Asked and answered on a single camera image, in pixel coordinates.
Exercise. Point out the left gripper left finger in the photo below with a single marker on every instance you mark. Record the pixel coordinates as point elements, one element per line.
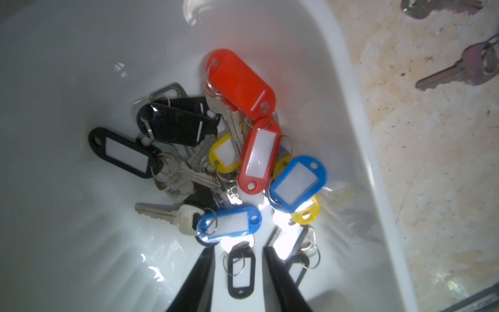
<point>197,291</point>

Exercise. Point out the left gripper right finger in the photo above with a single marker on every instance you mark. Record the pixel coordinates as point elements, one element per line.
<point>280,293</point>

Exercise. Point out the blue white label tag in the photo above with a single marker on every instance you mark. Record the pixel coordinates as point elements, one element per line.
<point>299,181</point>

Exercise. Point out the blue tag key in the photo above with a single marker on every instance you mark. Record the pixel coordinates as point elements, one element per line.
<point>477,65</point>

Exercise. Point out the yellow tag key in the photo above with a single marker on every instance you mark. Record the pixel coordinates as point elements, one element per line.
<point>421,9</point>

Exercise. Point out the small yellow tag in box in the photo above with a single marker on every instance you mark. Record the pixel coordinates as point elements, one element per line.
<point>223,155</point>

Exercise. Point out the black tag in box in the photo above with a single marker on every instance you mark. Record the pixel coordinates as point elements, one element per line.
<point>183,121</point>

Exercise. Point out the red white label tag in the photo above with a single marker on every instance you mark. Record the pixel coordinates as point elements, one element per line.
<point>259,155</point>

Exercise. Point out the black white label tag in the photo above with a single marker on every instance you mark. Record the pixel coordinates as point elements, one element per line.
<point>142,161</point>

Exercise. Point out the black frame tag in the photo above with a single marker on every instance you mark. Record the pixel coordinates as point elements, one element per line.
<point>240,267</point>

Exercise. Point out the aluminium front rail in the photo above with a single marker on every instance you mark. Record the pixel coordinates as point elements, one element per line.
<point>486,300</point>

